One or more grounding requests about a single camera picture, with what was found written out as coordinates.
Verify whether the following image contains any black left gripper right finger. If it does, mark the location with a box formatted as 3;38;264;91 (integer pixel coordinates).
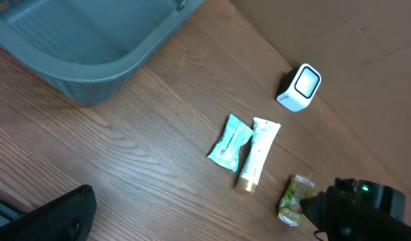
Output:
321;185;411;241

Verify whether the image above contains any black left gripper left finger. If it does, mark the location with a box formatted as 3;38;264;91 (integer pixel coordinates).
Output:
0;185;97;241

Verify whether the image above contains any green tea carton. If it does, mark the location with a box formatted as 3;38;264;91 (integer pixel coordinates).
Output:
278;175;315;226

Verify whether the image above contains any white cosmetic tube gold cap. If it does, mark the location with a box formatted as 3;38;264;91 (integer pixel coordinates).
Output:
236;117;281;193

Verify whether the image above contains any teal snack packet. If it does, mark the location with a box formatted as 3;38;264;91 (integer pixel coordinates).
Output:
208;114;253;172

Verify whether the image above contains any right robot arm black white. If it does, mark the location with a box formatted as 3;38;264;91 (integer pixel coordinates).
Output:
300;177;411;241

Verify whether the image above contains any white barcode scanner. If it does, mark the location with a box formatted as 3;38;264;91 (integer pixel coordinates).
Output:
276;63;322;112

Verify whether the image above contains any grey plastic mesh basket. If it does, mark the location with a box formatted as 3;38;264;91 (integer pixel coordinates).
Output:
0;0;202;105

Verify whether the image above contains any black mounting rail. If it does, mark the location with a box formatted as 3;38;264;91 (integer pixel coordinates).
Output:
0;199;24;227

